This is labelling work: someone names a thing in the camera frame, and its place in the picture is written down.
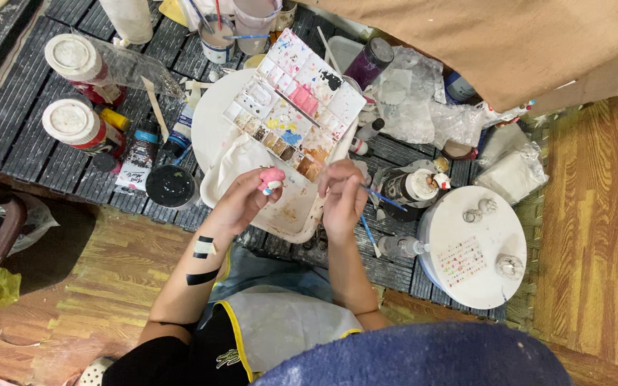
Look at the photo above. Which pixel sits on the person's left hand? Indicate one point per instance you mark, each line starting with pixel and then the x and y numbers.
pixel 234 206

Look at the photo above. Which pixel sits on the person's right hand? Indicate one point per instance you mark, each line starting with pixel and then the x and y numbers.
pixel 341 209

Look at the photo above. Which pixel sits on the person's right fingers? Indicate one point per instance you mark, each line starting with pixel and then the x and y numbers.
pixel 341 179

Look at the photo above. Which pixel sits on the pink clay figurine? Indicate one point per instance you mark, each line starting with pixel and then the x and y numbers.
pixel 271 179

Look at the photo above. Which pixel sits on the small white bottle black cap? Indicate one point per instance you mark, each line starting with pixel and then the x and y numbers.
pixel 369 129

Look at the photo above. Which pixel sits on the white rectangular plastic tray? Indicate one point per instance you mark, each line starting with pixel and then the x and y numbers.
pixel 293 212

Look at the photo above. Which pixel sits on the light blue paint brush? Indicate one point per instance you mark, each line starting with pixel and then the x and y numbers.
pixel 369 233

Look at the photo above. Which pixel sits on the white paint palette box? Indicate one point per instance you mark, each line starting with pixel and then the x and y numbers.
pixel 298 102

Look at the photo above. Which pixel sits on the clear spray bottle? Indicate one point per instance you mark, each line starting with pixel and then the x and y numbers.
pixel 400 246

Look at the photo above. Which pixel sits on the tiny red white figurine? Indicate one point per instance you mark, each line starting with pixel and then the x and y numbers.
pixel 441 181

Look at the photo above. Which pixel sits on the white crumpled cloth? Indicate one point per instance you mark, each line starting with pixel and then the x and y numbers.
pixel 239 158

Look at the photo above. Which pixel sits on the crumpled clear plastic wrap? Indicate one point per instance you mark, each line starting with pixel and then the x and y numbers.
pixel 421 107

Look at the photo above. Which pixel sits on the purple glitter jar black lid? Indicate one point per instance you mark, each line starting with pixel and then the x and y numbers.
pixel 369 63

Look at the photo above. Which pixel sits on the white square container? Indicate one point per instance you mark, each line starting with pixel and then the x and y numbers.
pixel 344 53

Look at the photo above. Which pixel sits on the round white plate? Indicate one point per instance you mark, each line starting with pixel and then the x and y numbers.
pixel 215 115

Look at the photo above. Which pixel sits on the colourful sticker sheet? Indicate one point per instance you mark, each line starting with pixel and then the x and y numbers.
pixel 462 261

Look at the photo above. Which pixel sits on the blue white round container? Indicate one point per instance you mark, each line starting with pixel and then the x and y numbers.
pixel 458 88

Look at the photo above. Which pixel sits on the small white clay figurine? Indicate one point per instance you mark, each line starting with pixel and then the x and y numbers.
pixel 487 206

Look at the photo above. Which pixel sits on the black and white tape patch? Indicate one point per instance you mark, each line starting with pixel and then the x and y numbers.
pixel 204 247

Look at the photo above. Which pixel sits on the round white board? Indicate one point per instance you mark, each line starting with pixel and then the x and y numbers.
pixel 470 268

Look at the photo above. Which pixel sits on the grey apron yellow trim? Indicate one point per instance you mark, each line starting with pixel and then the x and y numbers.
pixel 282 327

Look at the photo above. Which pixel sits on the blue and white paint tube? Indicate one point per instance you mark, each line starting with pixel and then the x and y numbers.
pixel 180 134

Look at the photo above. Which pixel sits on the white filled plastic bag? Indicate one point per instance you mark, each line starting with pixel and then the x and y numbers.
pixel 510 174

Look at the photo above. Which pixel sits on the black lidded paint jar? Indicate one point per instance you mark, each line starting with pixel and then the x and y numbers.
pixel 171 186

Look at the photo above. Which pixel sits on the black tape strip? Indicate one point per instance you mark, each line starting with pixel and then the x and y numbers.
pixel 201 277

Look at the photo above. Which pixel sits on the thin blue brush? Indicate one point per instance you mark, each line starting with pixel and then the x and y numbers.
pixel 247 37

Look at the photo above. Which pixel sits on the clear plastic cup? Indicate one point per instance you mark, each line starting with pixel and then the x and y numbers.
pixel 252 24

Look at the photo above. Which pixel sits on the water cup with blue rim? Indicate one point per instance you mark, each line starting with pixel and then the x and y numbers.
pixel 216 43

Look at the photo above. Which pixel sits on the small silver white figurine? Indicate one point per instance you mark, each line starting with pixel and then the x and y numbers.
pixel 510 266

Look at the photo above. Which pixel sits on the brown fabric cover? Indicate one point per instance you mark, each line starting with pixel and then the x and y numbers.
pixel 475 43

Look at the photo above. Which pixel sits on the blue fuzzy cap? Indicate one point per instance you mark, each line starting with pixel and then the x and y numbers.
pixel 416 356

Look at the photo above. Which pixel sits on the flat wooden stick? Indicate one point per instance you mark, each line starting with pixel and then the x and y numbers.
pixel 156 110

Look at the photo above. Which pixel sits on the black paint tube white label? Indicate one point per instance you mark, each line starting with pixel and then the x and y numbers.
pixel 138 158

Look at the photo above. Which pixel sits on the clear plastic bag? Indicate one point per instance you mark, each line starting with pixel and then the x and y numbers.
pixel 137 67

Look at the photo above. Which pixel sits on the small yellow paint bottle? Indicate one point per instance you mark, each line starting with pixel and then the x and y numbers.
pixel 114 119

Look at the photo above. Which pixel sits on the black shorts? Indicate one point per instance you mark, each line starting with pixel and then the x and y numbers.
pixel 180 359

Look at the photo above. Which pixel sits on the tall white bottle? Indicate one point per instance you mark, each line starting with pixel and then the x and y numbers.
pixel 126 19

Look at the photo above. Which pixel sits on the red paint jar white lid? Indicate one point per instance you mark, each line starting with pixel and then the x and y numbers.
pixel 75 59
pixel 73 123

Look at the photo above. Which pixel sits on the polka dot slipper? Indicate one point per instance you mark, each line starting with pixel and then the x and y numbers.
pixel 94 372

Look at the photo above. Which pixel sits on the black slatted floor mat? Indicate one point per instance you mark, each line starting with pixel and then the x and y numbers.
pixel 30 134

